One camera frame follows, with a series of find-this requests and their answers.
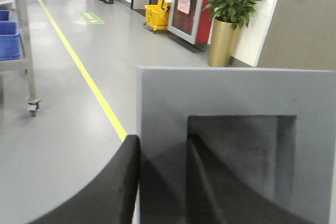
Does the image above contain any gray hollow cube base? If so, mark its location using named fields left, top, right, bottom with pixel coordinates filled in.
left=136, top=67, right=335, bottom=223

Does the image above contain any steel cart on casters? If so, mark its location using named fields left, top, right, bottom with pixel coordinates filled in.
left=1, top=0, right=41, bottom=117

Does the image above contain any gray door with handle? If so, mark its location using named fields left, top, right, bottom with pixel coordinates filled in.
left=257, top=0, right=335, bottom=70

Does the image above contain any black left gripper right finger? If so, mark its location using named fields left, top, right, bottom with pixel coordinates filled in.
left=185, top=133, right=308, bottom=223

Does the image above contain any blue bin on cart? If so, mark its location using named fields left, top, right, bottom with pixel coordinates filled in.
left=0, top=10, right=22, bottom=61

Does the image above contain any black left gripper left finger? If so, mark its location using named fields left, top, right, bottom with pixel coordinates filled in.
left=33, top=135, right=140, bottom=223

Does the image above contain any yellow mop bucket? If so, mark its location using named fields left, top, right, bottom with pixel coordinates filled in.
left=143, top=0, right=171, bottom=33

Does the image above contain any gold tall planter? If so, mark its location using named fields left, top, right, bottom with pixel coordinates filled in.
left=208, top=19, right=240, bottom=67

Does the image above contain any gray glass door cabinet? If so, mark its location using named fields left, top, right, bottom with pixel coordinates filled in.
left=168, top=0, right=211, bottom=45

